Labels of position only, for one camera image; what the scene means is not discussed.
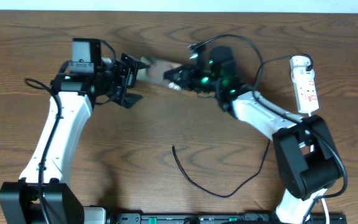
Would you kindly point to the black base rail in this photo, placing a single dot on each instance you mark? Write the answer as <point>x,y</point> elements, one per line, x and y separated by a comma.
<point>257,217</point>

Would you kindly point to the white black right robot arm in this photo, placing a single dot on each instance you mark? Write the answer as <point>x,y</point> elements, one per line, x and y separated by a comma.
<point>308,162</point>

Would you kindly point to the white charger adapter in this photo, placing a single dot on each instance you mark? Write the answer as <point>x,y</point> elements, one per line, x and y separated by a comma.
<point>301,61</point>

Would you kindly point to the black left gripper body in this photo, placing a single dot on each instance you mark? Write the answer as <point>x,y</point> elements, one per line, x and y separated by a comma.
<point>124,80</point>

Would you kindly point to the white power strip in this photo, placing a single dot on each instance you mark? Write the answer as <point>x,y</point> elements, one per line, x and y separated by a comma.
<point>305,90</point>

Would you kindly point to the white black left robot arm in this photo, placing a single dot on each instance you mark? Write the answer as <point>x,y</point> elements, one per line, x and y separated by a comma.
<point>42,194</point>

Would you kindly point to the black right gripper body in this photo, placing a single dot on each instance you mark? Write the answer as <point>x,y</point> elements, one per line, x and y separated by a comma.
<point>199,79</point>

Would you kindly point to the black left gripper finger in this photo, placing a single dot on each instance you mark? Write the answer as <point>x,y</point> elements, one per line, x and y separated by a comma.
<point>133,63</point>
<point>130,99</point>

